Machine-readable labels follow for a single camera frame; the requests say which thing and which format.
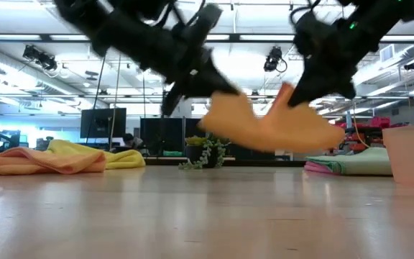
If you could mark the red bin shelving rack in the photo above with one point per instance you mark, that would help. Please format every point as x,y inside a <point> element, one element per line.
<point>368,133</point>

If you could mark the pink microfiber towel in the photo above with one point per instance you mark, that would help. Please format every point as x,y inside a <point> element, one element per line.
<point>316,168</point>

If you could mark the grey air vent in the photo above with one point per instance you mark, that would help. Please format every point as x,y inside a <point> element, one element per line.
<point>388,55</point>

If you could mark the potted succulent in black bowl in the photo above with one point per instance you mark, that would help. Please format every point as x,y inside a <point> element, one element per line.
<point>207,151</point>

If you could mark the black security camera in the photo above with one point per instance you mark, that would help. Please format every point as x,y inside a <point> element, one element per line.
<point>412,65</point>

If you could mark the black monitor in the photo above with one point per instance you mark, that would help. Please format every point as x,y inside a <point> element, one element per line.
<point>102,122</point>

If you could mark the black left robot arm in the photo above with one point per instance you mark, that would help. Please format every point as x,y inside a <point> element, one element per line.
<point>120,28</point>

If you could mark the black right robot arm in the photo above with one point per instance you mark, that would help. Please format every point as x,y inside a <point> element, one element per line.
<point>390,18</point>

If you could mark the black overhead camera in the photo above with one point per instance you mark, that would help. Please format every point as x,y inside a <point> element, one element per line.
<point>274,59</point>

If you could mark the orange microfiber towel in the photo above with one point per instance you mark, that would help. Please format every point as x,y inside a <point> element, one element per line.
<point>282,133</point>
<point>31,162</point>

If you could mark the light green microfiber towel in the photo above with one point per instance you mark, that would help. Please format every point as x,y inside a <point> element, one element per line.
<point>358,163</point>

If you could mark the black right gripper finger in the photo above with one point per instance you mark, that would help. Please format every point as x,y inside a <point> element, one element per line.
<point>322,86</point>

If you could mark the black partition panels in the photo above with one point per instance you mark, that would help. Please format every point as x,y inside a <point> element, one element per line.
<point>156,135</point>

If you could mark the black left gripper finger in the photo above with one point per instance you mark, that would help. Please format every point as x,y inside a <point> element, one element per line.
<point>210,82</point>
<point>173,100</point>

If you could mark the black ceiling camera cluster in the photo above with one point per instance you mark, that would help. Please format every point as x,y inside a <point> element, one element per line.
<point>40,57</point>

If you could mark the yellow microfiber towel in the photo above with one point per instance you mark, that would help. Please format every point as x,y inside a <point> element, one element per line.
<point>120,160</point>

